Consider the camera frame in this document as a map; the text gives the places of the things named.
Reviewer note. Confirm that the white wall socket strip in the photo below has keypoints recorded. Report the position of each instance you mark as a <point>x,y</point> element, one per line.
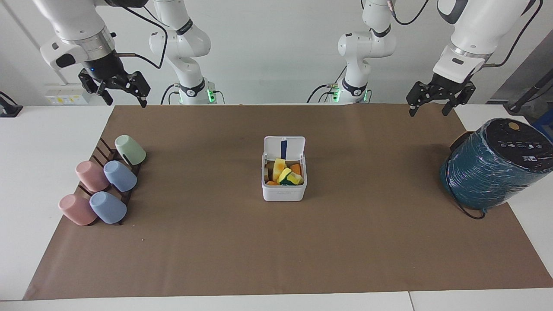
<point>65,97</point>

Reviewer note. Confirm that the black stand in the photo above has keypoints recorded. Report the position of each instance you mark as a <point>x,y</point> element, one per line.
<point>7,108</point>
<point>529,93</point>

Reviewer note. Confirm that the yellow green sponge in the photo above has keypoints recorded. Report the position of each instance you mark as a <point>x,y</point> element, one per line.
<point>288,176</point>

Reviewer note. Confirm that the white trash can with lid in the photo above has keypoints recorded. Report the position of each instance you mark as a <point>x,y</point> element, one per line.
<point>284,192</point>

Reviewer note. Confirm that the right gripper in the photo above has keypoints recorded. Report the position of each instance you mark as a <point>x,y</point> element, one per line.
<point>103,67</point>

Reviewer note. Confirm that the pink cup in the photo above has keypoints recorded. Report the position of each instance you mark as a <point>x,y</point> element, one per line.
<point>91,175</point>
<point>77,209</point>

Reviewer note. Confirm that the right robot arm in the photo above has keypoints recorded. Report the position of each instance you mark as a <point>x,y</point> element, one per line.
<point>71,19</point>

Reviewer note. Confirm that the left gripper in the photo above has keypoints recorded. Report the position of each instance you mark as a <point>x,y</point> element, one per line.
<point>447,82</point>

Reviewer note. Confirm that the blue cup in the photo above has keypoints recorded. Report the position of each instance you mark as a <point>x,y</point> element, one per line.
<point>108,207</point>
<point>120,176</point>

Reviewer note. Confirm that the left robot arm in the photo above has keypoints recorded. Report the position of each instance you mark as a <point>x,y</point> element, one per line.
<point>473,30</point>

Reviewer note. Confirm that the dark wooden cup rack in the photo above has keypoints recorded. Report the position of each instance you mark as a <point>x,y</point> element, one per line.
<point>107,152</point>

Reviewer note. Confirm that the orange sponge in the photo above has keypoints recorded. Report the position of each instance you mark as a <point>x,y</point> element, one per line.
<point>296,168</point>

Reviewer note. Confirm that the green cup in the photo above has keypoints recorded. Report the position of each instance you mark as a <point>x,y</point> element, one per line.
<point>129,150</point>

